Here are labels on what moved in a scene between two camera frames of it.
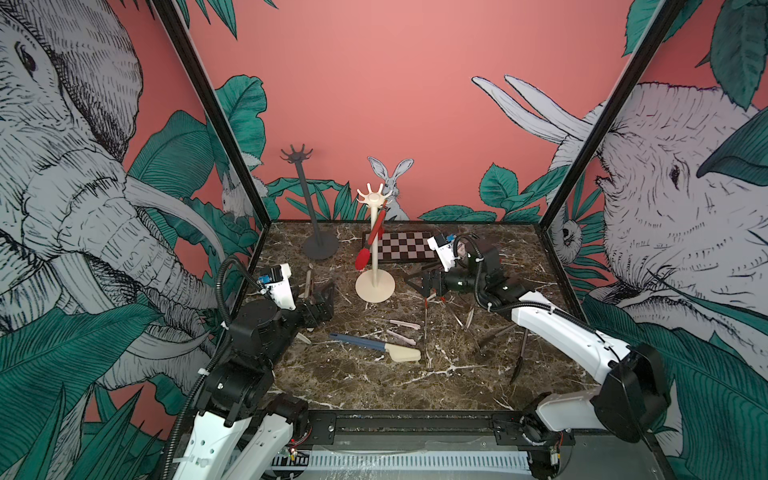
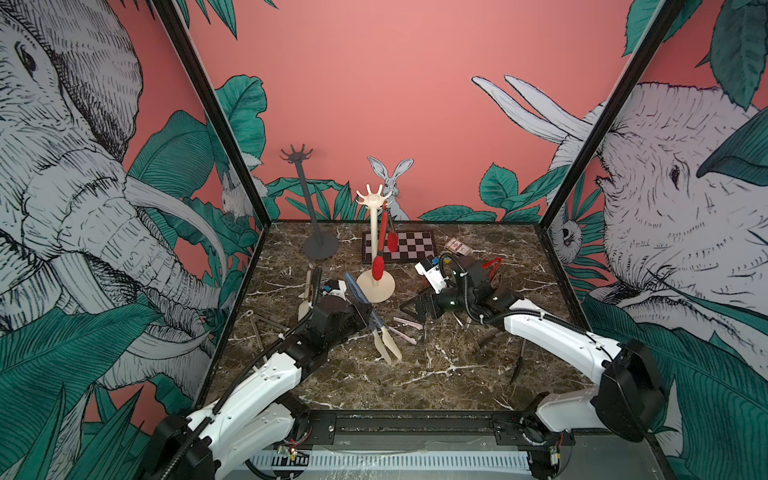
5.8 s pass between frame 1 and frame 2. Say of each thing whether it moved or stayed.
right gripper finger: moved
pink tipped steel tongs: stayed
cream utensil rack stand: stayed
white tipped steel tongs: stayed
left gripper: moved
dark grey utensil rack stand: stayed
